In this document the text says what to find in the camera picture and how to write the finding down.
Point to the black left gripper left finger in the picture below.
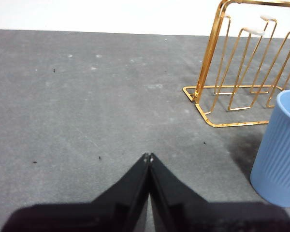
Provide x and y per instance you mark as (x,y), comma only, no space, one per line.
(91,215)

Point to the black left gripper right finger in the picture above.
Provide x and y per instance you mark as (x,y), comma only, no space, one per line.
(203,217)

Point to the blue ribbed cup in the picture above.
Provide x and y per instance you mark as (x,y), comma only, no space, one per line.
(280,149)

